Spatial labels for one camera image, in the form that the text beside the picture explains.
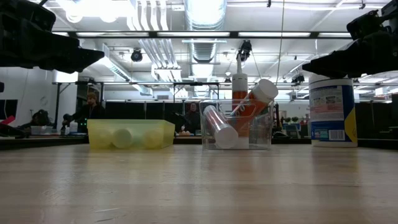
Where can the clear plastic bin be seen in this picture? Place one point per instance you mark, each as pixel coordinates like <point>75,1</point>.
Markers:
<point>267,133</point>

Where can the clear plastic container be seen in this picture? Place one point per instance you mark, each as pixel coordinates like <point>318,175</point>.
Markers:
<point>40,130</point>

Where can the black partition panels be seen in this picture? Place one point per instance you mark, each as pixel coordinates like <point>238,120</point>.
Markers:
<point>140,110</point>

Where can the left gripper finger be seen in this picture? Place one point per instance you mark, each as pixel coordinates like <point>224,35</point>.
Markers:
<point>62,42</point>
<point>81,59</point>

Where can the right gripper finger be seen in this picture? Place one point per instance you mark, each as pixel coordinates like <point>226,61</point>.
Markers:
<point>335,67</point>
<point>363,48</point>

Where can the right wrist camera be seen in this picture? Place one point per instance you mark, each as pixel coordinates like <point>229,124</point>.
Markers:
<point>367,21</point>

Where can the black hanging camera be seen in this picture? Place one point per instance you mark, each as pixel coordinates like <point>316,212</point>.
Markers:
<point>136,55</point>
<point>244,51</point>

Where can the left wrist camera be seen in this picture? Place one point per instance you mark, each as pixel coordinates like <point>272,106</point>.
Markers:
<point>25,15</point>

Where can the person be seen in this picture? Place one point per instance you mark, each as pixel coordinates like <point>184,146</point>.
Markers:
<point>40,118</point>
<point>90,110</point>
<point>192,116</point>

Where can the silver ventilation duct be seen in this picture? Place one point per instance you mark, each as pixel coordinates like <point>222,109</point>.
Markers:
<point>205,12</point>

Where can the black wall monitor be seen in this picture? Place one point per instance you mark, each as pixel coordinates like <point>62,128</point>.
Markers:
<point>7,107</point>

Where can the green potted plants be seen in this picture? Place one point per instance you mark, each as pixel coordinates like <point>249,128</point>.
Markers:
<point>293,119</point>

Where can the yellow translucent plastic bin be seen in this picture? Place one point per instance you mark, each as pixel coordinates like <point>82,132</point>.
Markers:
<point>168,130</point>

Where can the red flat object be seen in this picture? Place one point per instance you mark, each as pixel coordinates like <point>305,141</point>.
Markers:
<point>9,120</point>

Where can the orange caulk tube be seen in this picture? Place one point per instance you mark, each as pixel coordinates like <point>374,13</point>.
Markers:
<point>263,90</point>
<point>239,84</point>
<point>225,137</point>

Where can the black metal rack frame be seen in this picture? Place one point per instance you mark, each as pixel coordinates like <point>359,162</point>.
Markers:
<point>196,83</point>

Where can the white Lysol wipes canister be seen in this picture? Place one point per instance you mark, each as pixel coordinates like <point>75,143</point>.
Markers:
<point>332,109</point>

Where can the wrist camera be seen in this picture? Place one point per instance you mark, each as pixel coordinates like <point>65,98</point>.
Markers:
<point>367,21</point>
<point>25,15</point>

